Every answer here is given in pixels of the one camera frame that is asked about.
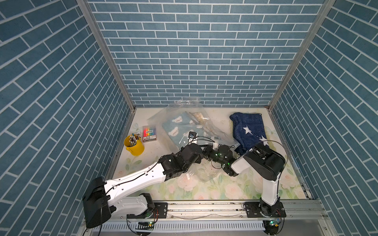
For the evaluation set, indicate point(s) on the aluminium corner post left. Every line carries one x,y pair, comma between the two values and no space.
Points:
89,17

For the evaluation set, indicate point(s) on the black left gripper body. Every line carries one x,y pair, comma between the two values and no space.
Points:
198,159

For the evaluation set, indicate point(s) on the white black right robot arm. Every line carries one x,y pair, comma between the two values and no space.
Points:
266,162

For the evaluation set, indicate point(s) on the navy blue star blanket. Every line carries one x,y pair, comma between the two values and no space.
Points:
248,130

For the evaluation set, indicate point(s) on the aluminium corner post right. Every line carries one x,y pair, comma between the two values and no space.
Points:
314,28

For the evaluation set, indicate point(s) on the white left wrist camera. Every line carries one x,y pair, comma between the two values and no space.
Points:
192,137

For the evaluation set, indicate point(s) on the highlighter pen pack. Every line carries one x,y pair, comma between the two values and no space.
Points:
149,133

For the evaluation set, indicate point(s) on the pencils bundle in cup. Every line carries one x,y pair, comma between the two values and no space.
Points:
133,139

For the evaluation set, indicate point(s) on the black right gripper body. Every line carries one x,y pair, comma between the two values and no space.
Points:
214,156

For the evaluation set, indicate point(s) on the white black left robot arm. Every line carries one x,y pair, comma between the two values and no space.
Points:
103,198

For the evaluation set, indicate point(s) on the clear plastic vacuum bag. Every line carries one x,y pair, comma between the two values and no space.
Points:
206,170

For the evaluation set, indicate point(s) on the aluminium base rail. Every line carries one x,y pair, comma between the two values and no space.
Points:
295,217

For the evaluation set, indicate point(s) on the light blue bear blanket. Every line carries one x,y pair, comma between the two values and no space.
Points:
179,126

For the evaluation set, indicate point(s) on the aluminium corner post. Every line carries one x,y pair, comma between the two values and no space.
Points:
314,28
89,17

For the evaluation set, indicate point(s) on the yellow pen cup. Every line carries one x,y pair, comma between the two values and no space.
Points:
136,150

